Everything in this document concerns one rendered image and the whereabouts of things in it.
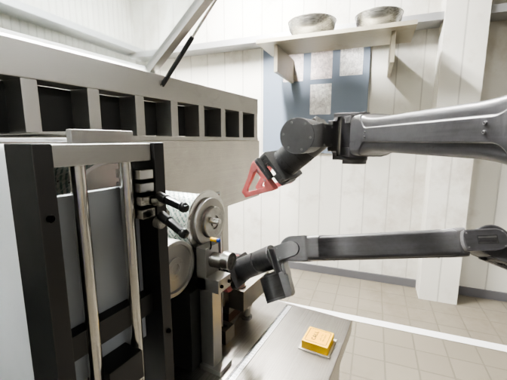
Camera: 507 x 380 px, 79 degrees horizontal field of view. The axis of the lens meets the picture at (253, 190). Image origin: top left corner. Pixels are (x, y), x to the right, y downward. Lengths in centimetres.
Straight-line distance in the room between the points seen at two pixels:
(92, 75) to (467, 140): 85
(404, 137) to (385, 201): 292
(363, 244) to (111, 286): 49
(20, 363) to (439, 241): 80
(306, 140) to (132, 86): 66
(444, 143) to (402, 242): 41
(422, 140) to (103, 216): 37
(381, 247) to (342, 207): 262
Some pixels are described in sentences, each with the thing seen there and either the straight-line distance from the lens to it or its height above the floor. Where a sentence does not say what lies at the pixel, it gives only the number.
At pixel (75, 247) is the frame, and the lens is 41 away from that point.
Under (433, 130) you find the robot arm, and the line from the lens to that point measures 34.
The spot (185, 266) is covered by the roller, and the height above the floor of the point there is 117.
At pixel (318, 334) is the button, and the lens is 93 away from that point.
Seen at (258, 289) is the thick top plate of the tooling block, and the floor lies 100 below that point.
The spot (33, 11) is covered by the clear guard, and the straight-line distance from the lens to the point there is 87.
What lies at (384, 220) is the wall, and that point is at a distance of 333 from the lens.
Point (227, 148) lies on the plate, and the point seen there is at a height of 140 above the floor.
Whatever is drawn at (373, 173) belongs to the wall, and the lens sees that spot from 325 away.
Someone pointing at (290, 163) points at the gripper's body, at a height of 140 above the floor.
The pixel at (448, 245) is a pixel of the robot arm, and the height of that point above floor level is 124.
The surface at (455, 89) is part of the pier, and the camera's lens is 307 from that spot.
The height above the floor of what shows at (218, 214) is 127.
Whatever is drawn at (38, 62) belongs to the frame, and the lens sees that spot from 88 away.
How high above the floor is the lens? 144
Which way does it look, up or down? 9 degrees down
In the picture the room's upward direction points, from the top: straight up
